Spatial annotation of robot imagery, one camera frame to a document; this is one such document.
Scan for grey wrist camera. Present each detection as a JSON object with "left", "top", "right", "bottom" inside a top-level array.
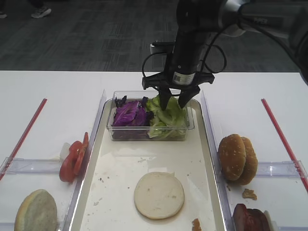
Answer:
[{"left": 150, "top": 41, "right": 175, "bottom": 54}]

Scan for meat patty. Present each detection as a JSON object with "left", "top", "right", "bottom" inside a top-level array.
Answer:
[
  {"left": 247, "top": 208, "right": 270, "bottom": 231},
  {"left": 232, "top": 204, "right": 255, "bottom": 231}
]

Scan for tomato slice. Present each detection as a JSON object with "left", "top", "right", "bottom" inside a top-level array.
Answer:
[
  {"left": 59, "top": 141, "right": 82, "bottom": 183},
  {"left": 73, "top": 132, "right": 89, "bottom": 176}
]

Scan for green lettuce pile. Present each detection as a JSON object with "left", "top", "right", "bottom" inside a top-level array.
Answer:
[{"left": 146, "top": 95, "right": 187, "bottom": 140}]

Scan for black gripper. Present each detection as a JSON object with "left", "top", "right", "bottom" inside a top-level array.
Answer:
[{"left": 142, "top": 31, "right": 215, "bottom": 111}]

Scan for right red straw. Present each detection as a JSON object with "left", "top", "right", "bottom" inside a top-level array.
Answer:
[{"left": 261, "top": 99, "right": 308, "bottom": 191}]

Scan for upper right clear holder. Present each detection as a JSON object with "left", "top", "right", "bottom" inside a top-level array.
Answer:
[{"left": 256, "top": 161, "right": 308, "bottom": 179}]

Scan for clear holder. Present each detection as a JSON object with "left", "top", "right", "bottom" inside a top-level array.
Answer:
[
  {"left": 256, "top": 161, "right": 308, "bottom": 179},
  {"left": 0, "top": 157, "right": 62, "bottom": 174},
  {"left": 273, "top": 226, "right": 308, "bottom": 231}
]

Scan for white rectangular serving tray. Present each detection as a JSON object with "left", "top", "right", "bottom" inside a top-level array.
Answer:
[{"left": 71, "top": 100, "right": 225, "bottom": 231}]

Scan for purple cabbage leaves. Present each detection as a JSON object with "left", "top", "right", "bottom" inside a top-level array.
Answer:
[{"left": 112, "top": 96, "right": 154, "bottom": 141}]

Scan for bun crumb on table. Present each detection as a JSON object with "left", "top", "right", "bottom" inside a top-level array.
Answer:
[{"left": 242, "top": 189, "right": 257, "bottom": 201}]

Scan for long clear rail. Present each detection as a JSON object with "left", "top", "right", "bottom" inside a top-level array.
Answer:
[
  {"left": 56, "top": 90, "right": 106, "bottom": 231},
  {"left": 201, "top": 90, "right": 235, "bottom": 231}
]

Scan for flat bun bottom on tray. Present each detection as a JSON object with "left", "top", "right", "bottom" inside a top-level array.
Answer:
[{"left": 134, "top": 172, "right": 185, "bottom": 220}]

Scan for front sesame bun top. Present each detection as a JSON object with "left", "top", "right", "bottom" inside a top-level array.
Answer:
[{"left": 218, "top": 134, "right": 246, "bottom": 181}]

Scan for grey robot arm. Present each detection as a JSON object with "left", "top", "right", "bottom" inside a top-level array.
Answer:
[{"left": 142, "top": 0, "right": 308, "bottom": 109}]

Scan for upper left clear holder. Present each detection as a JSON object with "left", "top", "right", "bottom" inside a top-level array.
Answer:
[{"left": 0, "top": 157, "right": 62, "bottom": 174}]

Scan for upright bun bottom slice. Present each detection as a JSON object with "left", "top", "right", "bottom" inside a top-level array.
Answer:
[{"left": 14, "top": 189, "right": 58, "bottom": 231}]

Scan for grey sneaker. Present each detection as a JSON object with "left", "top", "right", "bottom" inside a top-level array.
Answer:
[{"left": 31, "top": 6, "right": 51, "bottom": 19}]

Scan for rear meat patty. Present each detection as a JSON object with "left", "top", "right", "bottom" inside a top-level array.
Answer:
[{"left": 247, "top": 208, "right": 270, "bottom": 231}]

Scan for red straw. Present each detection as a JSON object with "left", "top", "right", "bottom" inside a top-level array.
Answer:
[
  {"left": 261, "top": 99, "right": 308, "bottom": 191},
  {"left": 0, "top": 98, "right": 48, "bottom": 179}
]

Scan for left long clear rail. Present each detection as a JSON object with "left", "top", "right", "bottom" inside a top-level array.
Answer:
[{"left": 56, "top": 90, "right": 106, "bottom": 231}]

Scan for rear sesame bun top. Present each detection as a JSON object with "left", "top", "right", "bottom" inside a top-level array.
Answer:
[{"left": 238, "top": 137, "right": 258, "bottom": 185}]

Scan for lower right clear holder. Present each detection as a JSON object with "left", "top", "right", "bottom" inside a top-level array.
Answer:
[{"left": 273, "top": 226, "right": 308, "bottom": 231}]

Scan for left red straw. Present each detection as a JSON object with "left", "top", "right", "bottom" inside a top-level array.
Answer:
[{"left": 0, "top": 98, "right": 48, "bottom": 179}]

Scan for meat crumb on tray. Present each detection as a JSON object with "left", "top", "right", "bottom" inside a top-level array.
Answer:
[{"left": 192, "top": 218, "right": 202, "bottom": 231}]

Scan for right long clear rail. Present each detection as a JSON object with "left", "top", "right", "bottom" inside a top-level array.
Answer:
[{"left": 201, "top": 90, "right": 235, "bottom": 231}]

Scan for clear plastic salad container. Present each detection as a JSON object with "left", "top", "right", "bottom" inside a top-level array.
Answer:
[{"left": 106, "top": 91, "right": 194, "bottom": 141}]

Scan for front tomato slice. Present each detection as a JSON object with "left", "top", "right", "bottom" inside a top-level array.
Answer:
[{"left": 59, "top": 141, "right": 82, "bottom": 183}]

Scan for front meat patty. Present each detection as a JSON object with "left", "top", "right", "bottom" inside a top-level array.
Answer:
[{"left": 232, "top": 204, "right": 255, "bottom": 231}]

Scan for sesame bun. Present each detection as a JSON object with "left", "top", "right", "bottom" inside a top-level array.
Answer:
[
  {"left": 218, "top": 134, "right": 246, "bottom": 181},
  {"left": 238, "top": 137, "right": 258, "bottom": 185}
]

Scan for rear tomato slice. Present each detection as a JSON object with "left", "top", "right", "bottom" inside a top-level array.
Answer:
[{"left": 73, "top": 132, "right": 89, "bottom": 176}]

